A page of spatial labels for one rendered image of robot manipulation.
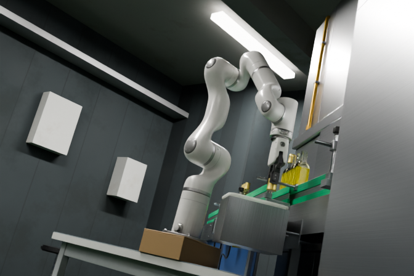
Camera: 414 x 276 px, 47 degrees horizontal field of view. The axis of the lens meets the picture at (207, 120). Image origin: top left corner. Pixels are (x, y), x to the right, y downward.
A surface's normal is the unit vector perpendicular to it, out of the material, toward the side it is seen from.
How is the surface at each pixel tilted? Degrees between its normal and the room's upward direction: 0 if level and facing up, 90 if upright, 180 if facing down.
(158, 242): 90
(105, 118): 90
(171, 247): 90
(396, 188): 90
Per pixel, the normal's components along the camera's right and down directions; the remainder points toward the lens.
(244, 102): -0.63, -0.36
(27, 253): 0.74, -0.04
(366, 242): -0.96, -0.26
